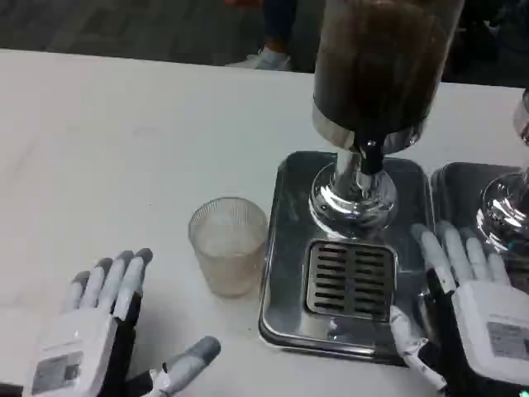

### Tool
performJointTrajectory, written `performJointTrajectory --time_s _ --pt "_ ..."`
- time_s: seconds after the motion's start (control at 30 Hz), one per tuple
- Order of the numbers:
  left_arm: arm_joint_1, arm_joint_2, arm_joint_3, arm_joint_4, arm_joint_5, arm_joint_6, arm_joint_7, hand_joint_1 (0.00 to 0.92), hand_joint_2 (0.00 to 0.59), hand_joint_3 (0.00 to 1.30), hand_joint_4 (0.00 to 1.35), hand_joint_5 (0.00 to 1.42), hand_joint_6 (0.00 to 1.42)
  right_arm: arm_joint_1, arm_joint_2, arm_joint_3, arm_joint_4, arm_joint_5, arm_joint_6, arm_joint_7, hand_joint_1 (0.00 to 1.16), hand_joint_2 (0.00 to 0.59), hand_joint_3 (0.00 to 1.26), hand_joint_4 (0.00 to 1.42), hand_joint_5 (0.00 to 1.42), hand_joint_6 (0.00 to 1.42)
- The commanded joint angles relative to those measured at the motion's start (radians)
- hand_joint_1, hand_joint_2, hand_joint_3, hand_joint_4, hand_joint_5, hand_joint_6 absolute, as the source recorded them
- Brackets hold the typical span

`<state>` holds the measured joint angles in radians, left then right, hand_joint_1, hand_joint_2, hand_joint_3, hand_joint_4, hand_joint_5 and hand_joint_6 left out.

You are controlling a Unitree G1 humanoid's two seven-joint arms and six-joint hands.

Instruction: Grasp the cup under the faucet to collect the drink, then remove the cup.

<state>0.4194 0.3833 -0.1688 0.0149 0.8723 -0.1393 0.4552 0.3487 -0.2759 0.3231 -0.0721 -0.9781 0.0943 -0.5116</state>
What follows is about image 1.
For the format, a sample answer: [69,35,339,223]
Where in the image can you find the dispenser with brown drink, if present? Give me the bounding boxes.
[307,0,466,241]

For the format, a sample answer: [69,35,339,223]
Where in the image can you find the black dispenser tap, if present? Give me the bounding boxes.
[357,140,386,176]

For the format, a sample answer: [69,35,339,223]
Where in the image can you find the person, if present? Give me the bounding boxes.
[225,0,298,71]

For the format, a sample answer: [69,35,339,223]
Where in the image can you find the clear ribbed glass cup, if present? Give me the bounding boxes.
[188,196,269,299]

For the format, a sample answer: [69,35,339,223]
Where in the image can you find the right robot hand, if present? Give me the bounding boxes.
[388,221,529,397]

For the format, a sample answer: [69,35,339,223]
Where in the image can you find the dispenser with clear tank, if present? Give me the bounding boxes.
[474,87,529,286]

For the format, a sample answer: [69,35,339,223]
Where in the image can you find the steel drip tray with grid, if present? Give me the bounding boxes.
[258,151,435,367]

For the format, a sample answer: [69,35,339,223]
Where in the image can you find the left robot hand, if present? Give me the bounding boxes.
[22,247,222,397]

